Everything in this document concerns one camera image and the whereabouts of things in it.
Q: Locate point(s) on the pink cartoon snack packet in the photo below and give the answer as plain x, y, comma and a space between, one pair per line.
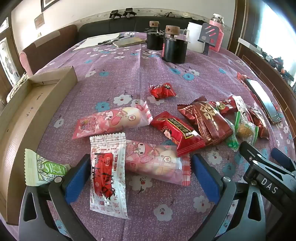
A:
111, 120
152, 160

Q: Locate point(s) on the black pen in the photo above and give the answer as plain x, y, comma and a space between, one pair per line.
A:
107, 41
122, 38

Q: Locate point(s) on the black sofa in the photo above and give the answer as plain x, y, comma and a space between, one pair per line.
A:
104, 26

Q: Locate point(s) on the black device on sofa back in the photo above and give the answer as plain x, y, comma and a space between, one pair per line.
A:
129, 12
115, 14

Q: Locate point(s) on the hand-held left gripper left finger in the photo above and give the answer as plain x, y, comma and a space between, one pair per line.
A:
77, 180

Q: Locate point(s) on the red-brown chair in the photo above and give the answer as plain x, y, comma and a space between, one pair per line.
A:
46, 51

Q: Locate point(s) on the dark stand with pink strokes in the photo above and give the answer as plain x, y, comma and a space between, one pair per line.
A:
209, 34

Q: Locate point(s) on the small red candy packet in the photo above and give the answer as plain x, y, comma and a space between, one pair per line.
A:
161, 90

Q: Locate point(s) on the red packet under smartphone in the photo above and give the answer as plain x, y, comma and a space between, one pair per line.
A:
240, 77

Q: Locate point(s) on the small red cartoon snack packet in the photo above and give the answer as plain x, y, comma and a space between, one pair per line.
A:
223, 105

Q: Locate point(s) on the large dark red snack packet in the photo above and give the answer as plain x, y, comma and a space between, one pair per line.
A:
205, 118

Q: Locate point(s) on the purple floral tablecloth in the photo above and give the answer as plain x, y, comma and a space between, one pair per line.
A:
138, 76

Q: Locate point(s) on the bright window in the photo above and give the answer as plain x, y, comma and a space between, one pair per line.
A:
279, 23

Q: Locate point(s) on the clear white snack packet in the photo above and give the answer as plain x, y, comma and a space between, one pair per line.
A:
241, 107

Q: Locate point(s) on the brown notebook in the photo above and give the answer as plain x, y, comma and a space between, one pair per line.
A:
129, 42

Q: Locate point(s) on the clear green pastry packet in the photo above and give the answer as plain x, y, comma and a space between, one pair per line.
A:
245, 129

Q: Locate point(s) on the white paper sheet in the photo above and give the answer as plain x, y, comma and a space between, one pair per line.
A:
92, 41

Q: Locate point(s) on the shallow cardboard box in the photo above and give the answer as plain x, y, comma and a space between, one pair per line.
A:
20, 111

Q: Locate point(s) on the white and red snack packet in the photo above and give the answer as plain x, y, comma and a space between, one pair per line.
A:
104, 176

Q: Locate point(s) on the narrow green snack packet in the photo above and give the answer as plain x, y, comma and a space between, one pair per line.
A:
233, 143

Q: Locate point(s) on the light green snack packet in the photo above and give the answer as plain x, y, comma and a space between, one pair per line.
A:
44, 169

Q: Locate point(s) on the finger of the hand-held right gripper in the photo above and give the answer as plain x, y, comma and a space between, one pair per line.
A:
254, 150
282, 158

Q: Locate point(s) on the white cup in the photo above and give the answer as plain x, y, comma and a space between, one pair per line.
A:
196, 37

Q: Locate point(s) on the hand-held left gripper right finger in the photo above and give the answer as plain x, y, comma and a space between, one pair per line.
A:
204, 178

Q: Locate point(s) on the dark red glossy snack packet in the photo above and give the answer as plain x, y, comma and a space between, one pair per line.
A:
260, 125

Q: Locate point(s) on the dark framed wall picture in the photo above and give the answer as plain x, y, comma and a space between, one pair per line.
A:
53, 3

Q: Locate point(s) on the small brown wall plaque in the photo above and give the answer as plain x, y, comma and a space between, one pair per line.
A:
39, 20

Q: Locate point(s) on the pink thermos bottle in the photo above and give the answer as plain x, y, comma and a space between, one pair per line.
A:
219, 25

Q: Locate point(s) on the woven cushion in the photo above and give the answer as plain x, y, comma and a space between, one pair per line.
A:
18, 85

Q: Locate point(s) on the red cartoon lady snack packet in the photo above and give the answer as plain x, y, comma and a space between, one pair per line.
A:
175, 129

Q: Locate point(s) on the wooden cabinet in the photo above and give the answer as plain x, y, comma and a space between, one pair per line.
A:
259, 60

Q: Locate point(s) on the black canister with wooden knob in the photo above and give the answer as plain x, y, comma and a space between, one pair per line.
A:
153, 41
172, 49

